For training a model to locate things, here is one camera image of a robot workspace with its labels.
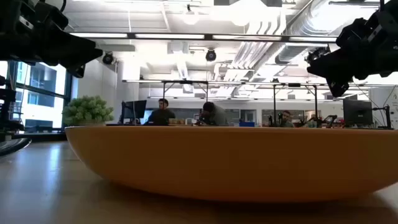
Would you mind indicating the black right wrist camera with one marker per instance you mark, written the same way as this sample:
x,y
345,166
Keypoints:
x,y
354,31

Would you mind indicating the black equipment rack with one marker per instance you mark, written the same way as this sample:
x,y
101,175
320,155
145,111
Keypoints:
x,y
6,96

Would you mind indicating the green potted plant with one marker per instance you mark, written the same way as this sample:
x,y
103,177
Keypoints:
x,y
87,110

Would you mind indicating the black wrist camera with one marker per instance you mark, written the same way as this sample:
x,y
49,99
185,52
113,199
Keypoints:
x,y
354,31
49,14

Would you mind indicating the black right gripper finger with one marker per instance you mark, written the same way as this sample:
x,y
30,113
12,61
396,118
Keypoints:
x,y
339,87
329,67

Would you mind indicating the person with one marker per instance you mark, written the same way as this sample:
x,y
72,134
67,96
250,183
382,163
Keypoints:
x,y
214,115
161,116
286,119

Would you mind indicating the black metal rig frame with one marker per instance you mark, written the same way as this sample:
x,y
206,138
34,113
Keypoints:
x,y
295,85
186,82

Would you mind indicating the silver ventilation duct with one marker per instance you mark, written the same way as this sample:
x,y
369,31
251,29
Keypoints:
x,y
298,34

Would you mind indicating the black computer monitor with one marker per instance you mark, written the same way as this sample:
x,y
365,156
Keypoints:
x,y
357,112
134,109

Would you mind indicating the large orange bowl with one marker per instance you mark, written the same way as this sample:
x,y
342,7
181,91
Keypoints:
x,y
230,161

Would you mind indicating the round white pendant lamp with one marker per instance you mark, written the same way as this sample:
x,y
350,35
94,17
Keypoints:
x,y
190,17

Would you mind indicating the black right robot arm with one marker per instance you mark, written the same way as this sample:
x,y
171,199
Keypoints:
x,y
390,7

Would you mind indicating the dark low window bench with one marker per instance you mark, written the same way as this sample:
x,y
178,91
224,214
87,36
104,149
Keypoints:
x,y
40,136

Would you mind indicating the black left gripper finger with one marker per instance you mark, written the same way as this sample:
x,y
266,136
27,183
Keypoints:
x,y
77,71
84,53

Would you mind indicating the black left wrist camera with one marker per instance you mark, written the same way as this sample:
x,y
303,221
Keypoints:
x,y
49,14

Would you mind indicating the long ceiling light bar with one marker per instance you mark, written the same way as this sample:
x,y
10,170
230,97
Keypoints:
x,y
174,36

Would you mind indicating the black track light cluster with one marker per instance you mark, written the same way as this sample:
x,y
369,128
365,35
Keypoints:
x,y
315,53

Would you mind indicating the black ceiling spotlight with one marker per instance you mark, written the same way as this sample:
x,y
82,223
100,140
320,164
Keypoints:
x,y
108,58
211,55

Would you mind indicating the large glass window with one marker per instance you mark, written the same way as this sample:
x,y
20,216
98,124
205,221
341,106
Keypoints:
x,y
43,93

